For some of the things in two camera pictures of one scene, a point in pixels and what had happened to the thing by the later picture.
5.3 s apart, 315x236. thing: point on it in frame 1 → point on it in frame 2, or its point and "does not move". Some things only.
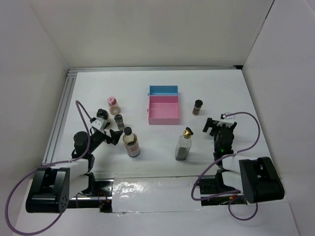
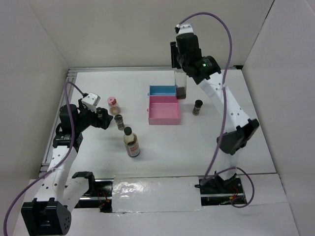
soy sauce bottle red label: (131, 142) does not move
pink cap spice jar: (114, 107) does not move
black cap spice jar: (197, 107) does not move
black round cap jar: (102, 113) does not move
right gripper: (210, 123) → (173, 50)
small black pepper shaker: (119, 119) does not move
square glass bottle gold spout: (183, 144) → (180, 82)
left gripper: (115, 135) → (104, 123)
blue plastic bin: (163, 90) does not move
